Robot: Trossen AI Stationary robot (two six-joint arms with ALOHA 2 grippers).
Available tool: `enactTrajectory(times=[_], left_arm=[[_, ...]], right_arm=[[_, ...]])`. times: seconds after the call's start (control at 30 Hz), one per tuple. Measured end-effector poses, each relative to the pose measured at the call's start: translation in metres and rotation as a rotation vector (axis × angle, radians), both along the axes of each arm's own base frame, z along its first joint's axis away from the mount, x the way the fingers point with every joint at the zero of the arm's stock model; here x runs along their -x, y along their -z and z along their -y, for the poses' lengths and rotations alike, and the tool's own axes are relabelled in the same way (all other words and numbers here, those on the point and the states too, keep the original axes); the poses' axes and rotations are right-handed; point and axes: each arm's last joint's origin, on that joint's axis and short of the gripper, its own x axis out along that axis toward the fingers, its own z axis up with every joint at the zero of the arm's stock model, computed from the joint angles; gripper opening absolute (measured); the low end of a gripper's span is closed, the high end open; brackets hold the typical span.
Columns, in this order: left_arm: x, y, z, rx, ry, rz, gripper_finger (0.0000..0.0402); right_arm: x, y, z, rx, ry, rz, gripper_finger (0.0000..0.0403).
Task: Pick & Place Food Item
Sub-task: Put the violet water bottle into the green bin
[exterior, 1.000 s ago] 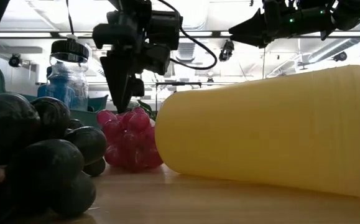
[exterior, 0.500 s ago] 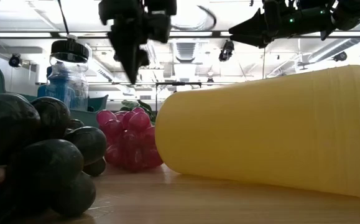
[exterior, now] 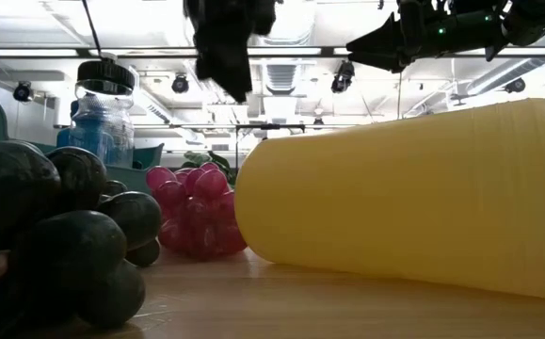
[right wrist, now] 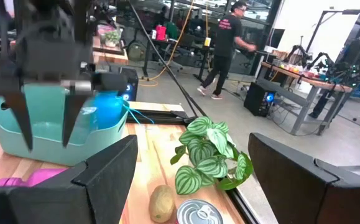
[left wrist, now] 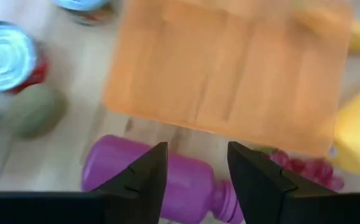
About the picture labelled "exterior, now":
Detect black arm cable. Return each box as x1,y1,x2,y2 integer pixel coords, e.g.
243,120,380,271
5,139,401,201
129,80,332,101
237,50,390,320
81,0,103,58

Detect black ceiling spotlight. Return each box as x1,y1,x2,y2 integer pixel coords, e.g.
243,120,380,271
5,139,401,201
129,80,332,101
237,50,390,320
504,76,527,94
329,59,356,94
11,81,34,104
171,73,190,95

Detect clear bottle black cap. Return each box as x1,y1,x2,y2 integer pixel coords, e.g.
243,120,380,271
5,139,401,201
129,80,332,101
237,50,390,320
67,52,137,170

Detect red toy grape bunch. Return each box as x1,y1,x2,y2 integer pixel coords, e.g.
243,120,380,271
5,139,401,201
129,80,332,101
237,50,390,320
145,162,249,263

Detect green striped leaf plant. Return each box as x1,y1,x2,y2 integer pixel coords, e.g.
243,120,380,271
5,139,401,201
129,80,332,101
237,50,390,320
180,150,239,187

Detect black aluminium rig frame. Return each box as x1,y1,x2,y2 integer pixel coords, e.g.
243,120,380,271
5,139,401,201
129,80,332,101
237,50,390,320
0,45,545,60

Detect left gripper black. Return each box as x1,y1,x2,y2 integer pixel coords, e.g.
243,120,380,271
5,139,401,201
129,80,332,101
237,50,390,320
183,0,283,105

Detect yellow plastic bottle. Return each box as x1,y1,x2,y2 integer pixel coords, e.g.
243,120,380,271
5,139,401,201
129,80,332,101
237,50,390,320
232,97,545,302

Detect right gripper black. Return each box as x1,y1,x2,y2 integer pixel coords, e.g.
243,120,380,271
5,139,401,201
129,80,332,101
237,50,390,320
345,0,508,75

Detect silver ventilation duct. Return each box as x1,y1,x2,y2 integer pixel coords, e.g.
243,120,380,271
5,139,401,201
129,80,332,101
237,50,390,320
251,0,320,95

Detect dark toy grape bunch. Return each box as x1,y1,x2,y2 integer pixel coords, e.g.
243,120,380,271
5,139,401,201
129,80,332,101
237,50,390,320
0,139,164,331

